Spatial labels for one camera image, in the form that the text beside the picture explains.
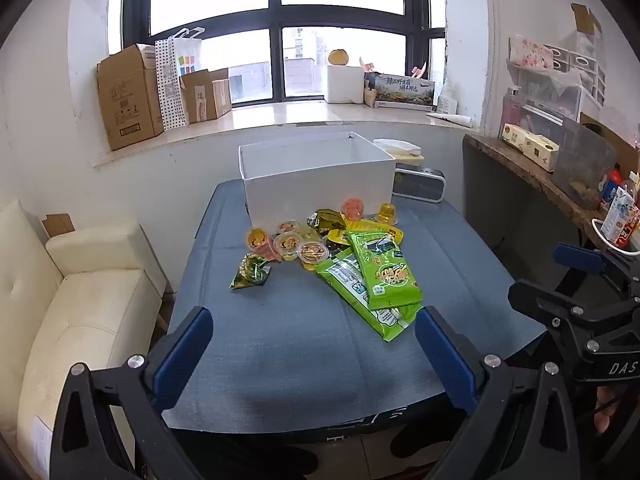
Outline small pink-label cardboard box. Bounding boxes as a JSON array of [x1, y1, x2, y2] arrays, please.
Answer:
[[179, 69, 217, 124]]

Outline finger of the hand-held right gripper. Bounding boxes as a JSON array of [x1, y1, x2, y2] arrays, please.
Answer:
[[552, 242, 640, 302], [507, 280, 640, 357]]

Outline grey black speaker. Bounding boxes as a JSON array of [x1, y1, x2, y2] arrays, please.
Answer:
[[391, 162, 446, 204]]

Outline white tube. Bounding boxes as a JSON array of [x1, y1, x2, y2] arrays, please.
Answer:
[[426, 111, 473, 127]]

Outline black window frame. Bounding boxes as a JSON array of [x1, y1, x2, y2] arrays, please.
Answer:
[[122, 0, 446, 107]]

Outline green cartoon snack packet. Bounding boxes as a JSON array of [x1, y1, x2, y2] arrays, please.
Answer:
[[346, 230, 424, 311]]

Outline brown speckled shelf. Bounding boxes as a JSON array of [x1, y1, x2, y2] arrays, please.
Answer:
[[462, 132, 640, 246]]

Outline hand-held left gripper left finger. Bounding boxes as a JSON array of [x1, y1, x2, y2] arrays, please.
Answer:
[[50, 306, 216, 480]]

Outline person's right hand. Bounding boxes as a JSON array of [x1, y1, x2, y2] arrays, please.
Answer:
[[594, 385, 621, 435]]

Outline tissue pack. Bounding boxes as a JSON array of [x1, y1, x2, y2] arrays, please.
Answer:
[[372, 138, 425, 165]]

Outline large cardboard box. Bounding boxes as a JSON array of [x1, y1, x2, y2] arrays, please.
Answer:
[[96, 44, 166, 152]]

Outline white blue milk carton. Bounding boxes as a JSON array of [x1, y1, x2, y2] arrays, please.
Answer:
[[600, 186, 637, 247]]

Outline yellow snack packet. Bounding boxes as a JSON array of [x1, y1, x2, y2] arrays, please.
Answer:
[[325, 229, 353, 252], [350, 219, 405, 243]]

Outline white foam box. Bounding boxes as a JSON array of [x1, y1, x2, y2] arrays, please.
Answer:
[[327, 64, 367, 105]]

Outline dotted paper bag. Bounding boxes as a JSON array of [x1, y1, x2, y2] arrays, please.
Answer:
[[155, 27, 203, 130]]

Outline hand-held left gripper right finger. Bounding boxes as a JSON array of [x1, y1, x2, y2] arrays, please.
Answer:
[[414, 306, 583, 480]]

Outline stone windowsill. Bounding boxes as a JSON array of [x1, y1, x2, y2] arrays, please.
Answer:
[[92, 101, 476, 168]]

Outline white drawer organizer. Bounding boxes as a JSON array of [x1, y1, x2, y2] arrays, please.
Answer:
[[510, 35, 608, 121]]

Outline red cap bottle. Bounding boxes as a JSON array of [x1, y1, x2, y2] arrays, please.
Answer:
[[600, 167, 623, 202]]

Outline white cable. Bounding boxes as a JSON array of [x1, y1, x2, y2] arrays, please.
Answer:
[[591, 217, 632, 252]]

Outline cardboard piece on wall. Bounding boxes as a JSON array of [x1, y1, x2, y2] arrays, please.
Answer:
[[571, 2, 602, 36]]

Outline white storage box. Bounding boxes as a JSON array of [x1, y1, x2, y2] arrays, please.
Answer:
[[238, 131, 397, 228]]

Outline pink floral cloth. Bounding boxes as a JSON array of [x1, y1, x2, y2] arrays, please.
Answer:
[[509, 35, 555, 70]]

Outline open small cardboard box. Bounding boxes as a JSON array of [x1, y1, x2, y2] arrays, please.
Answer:
[[210, 67, 233, 117]]

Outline long green snack packet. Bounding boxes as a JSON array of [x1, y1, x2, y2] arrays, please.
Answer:
[[315, 249, 425, 343]]

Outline yellow white tissue box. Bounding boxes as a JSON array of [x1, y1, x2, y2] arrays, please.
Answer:
[[501, 123, 560, 172]]

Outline cardboard scrap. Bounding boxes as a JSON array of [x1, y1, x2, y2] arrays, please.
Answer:
[[41, 214, 76, 237]]

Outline green triangular snack packet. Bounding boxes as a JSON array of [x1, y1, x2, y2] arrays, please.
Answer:
[[229, 252, 273, 291]]

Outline cream sofa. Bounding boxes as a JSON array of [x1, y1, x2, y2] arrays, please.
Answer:
[[0, 197, 168, 476]]

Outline clear plastic container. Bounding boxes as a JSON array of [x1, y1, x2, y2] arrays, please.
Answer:
[[552, 117, 618, 208]]

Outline dark green gold packet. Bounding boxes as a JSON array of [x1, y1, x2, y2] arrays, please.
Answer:
[[306, 208, 347, 235]]

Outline brown cardboard box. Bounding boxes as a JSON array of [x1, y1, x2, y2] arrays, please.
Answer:
[[580, 112, 640, 177]]

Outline printed landscape carton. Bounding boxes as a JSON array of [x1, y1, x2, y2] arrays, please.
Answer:
[[372, 72, 436, 111]]

